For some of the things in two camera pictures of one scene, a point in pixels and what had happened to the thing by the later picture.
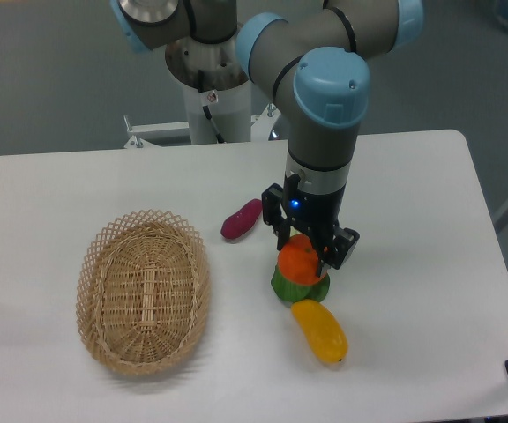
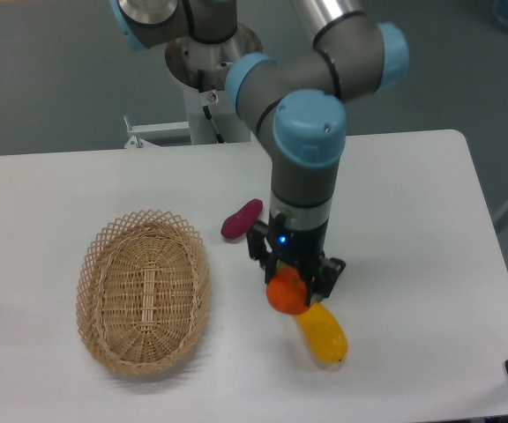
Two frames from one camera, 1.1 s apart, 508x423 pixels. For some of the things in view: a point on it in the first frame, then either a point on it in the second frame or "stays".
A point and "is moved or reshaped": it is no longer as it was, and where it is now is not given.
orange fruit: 298,263 is moved or reshaped
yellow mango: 324,332 stays
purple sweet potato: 237,224 stays
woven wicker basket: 144,291 stays
